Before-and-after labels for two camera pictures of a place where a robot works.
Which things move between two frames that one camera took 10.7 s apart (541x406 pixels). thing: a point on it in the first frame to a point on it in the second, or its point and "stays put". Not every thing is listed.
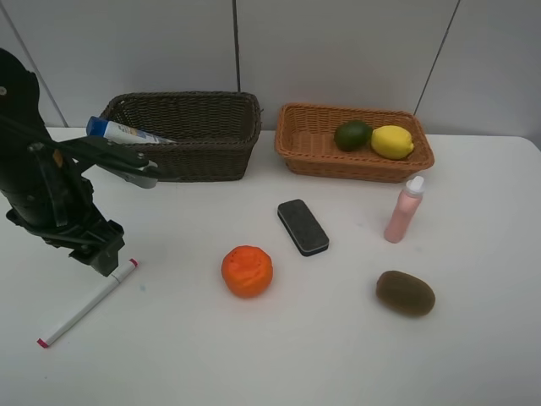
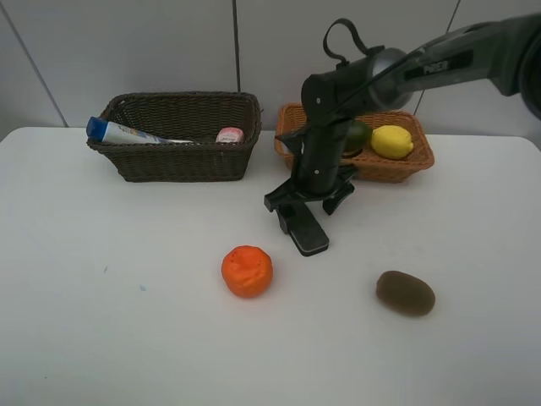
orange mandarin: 247,271 stays put
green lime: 352,135 stays put
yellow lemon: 392,142 stays put
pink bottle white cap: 404,209 to 230,135
